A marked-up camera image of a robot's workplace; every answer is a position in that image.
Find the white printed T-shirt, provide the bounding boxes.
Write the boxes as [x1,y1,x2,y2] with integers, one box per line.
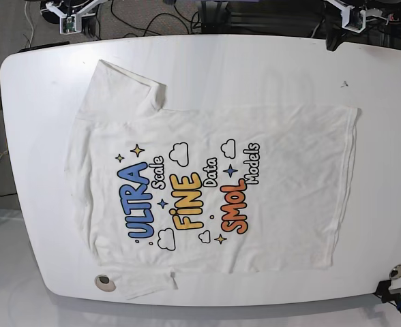
[65,61,359,299]

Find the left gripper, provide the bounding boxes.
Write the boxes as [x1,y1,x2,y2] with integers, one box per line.
[325,0,391,52]

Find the black floor cable bundle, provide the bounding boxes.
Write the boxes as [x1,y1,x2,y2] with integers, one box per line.
[309,6,401,45]

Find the right table cable grommet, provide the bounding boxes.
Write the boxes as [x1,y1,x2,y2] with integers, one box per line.
[389,264,401,280]

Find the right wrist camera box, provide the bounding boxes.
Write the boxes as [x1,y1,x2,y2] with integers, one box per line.
[59,15,83,35]

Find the white floor cable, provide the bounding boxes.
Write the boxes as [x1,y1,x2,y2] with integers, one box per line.
[23,0,35,49]

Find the black clamp with cable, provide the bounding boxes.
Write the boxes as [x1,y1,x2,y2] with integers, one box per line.
[373,280,401,315]

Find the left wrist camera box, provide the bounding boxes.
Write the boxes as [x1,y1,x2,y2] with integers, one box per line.
[341,7,366,33]

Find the black aluminium frame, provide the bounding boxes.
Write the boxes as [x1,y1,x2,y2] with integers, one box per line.
[195,1,258,34]

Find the left table cable grommet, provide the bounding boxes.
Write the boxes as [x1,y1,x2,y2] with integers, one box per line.
[94,275,116,292]

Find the table cable grommet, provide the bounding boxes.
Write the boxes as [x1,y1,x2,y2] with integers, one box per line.
[389,264,401,280]
[94,275,116,292]

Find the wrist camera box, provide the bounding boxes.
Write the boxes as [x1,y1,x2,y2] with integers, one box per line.
[341,7,366,33]
[59,15,83,35]

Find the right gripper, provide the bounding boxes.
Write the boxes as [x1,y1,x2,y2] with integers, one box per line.
[41,0,105,38]

